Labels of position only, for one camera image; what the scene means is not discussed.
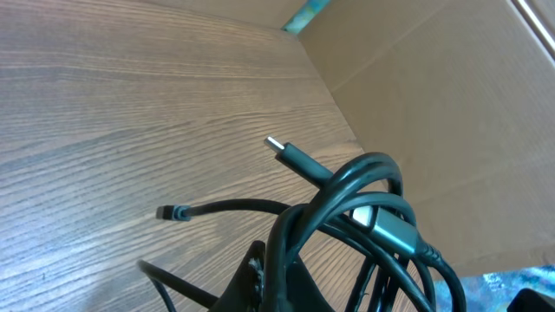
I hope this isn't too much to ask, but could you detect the black usb cable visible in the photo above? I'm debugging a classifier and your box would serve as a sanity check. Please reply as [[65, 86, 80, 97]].
[[136, 135, 468, 312]]

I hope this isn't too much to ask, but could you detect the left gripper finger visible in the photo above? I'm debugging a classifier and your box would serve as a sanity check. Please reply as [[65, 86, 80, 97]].
[[209, 240, 334, 312]]

